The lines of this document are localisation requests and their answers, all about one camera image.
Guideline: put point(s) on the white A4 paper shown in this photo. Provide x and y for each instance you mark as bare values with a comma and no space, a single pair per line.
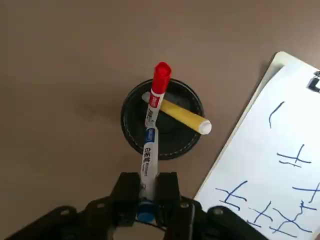
262,162

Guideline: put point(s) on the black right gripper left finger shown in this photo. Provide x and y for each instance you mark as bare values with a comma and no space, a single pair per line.
125,195

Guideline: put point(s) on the yellow marker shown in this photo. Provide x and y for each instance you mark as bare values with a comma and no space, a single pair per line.
185,116

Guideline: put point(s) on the red capped marker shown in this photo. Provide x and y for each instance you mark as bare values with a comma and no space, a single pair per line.
160,82

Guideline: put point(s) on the blue capped pen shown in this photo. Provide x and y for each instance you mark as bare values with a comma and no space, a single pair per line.
148,160

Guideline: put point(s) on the black metal clipboard clip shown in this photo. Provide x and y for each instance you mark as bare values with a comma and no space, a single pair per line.
314,83

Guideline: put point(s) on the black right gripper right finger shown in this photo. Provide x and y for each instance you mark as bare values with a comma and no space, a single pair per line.
170,197

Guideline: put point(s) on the black mesh pen holder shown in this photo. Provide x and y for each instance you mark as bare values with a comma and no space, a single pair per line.
140,140

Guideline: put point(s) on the white clipboard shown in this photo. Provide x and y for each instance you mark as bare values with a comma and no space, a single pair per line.
272,72

